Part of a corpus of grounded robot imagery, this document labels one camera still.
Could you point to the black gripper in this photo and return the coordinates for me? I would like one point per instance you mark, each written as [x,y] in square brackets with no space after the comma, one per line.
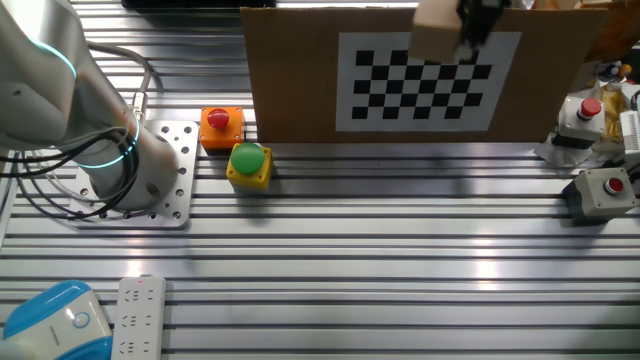
[487,10]

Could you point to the wooden cube block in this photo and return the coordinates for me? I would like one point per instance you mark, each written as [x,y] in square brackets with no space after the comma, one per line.
[435,32]

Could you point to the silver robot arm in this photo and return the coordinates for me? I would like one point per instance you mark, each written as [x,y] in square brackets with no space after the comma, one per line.
[50,90]

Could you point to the checkerboard calibration paper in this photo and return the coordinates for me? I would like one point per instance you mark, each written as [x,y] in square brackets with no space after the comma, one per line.
[425,100]

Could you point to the grey box tall red button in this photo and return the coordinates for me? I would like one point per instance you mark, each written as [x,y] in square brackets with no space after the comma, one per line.
[580,122]

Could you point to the brown cardboard box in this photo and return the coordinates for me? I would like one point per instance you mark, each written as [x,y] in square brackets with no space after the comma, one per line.
[612,25]

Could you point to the small coloured balls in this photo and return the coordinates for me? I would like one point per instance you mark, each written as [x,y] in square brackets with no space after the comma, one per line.
[619,70]

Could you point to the yellow plastic bag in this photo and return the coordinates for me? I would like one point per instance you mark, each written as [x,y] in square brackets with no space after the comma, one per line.
[614,110]

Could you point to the brown cardboard board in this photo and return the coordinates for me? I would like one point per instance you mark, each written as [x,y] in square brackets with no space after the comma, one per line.
[295,75]

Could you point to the grey box flat red button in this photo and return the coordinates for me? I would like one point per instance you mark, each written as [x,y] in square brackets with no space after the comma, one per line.
[602,192]

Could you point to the yellow box green button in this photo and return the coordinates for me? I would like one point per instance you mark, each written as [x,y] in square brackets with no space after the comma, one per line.
[248,165]

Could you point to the orange box red button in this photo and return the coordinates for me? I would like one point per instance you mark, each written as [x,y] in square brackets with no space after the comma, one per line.
[221,127]

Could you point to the white power strip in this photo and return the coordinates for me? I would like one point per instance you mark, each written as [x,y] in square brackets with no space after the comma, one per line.
[138,320]

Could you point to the blue and white device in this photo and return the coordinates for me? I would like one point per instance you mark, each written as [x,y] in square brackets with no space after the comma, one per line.
[50,325]

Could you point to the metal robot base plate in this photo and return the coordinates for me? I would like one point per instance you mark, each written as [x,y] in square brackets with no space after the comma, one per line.
[182,165]

